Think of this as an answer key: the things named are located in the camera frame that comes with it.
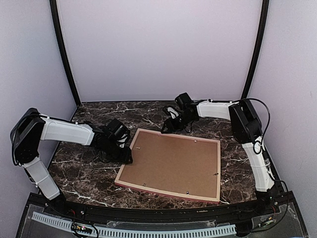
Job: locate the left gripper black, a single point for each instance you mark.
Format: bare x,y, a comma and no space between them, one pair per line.
124,159

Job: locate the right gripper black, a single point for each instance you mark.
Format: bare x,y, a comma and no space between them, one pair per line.
171,126

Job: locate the pink wooden picture frame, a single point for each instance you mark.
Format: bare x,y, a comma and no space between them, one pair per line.
173,196

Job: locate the brown cardboard backing board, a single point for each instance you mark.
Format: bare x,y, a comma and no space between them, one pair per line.
173,163

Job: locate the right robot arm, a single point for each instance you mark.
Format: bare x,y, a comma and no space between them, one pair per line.
245,123

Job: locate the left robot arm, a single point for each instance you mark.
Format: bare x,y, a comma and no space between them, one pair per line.
35,128

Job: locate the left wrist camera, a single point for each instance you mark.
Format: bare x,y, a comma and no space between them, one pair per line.
123,140

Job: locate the right black corner post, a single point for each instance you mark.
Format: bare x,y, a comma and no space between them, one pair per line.
257,49

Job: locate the black corner post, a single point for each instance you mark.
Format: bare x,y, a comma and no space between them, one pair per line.
63,53
257,49

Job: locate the white slotted cable duct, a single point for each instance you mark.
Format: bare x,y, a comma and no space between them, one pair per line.
104,232

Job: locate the black front rail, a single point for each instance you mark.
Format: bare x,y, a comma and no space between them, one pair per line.
233,214

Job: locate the left black corner post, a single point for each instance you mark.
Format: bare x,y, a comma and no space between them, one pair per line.
63,53

